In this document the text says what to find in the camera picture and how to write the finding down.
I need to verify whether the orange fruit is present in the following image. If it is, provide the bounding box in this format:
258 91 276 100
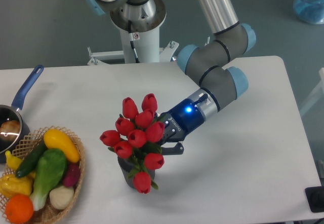
5 194 34 223

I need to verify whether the yellow bell pepper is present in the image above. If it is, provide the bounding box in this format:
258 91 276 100
1 174 33 199

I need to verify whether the purple red radish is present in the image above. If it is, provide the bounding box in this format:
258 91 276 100
62 163 80 187

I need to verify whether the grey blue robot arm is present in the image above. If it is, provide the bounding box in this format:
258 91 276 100
86 0 256 155

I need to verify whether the dark green cucumber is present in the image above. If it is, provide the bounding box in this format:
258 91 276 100
15 140 48 178

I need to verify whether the red tulip bouquet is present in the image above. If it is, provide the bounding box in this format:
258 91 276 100
100 93 165 194

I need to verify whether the brown bread roll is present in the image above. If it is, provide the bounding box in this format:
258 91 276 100
1 120 20 142

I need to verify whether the white garlic bulb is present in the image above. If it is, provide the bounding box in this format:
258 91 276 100
49 185 74 210

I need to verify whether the black device at table edge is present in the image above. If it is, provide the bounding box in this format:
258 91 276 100
305 186 323 213

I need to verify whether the blue plastic bag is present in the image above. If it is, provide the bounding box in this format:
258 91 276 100
293 0 323 24

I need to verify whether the white metal base frame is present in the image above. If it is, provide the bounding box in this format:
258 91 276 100
87 41 179 65

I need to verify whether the dark grey ribbed vase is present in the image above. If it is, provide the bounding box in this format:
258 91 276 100
117 157 157 189

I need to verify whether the blue handled saucepan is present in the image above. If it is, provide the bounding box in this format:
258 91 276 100
1 65 44 164

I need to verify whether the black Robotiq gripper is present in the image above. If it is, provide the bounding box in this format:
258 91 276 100
154 98 205 156

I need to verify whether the yellow squash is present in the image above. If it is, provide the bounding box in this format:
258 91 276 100
44 129 80 163

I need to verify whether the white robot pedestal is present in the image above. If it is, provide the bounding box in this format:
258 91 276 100
110 0 166 64

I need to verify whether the green bok choy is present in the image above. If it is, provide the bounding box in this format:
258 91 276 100
30 148 67 211

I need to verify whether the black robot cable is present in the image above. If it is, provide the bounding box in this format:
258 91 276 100
127 20 140 63

